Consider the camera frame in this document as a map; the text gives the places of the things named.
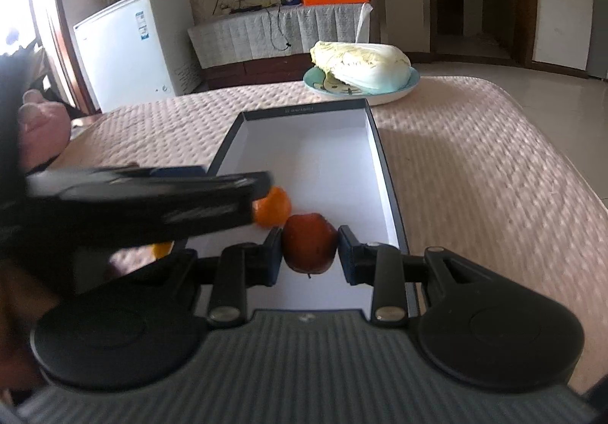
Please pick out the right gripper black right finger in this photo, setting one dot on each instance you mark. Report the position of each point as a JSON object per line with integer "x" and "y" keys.
{"x": 404, "y": 284}

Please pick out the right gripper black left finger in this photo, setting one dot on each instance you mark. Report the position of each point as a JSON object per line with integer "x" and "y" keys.
{"x": 229, "y": 264}

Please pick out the large orange with stem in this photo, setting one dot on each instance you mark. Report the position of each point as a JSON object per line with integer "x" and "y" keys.
{"x": 273, "y": 210}

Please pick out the red apple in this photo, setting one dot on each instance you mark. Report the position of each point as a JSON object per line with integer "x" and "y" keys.
{"x": 309, "y": 243}

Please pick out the yellow tomato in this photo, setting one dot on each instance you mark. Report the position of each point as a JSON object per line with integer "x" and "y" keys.
{"x": 161, "y": 250}

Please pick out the pink plush toy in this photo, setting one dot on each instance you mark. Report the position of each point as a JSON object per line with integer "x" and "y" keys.
{"x": 45, "y": 130}

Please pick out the grey cardboard box lid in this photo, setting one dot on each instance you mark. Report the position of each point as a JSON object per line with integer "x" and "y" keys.
{"x": 329, "y": 159}

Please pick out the white chest freezer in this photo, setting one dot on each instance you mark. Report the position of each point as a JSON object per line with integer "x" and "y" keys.
{"x": 138, "y": 51}

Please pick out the light blue plate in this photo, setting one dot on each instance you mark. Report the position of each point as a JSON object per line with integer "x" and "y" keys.
{"x": 332, "y": 89}

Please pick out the napa cabbage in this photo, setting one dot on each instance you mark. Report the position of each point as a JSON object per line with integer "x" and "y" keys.
{"x": 372, "y": 67}

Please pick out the cloth covered tv cabinet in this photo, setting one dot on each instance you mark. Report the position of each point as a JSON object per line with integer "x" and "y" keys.
{"x": 273, "y": 44}

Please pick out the black power strip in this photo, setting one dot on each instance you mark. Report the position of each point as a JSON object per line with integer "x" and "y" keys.
{"x": 247, "y": 9}

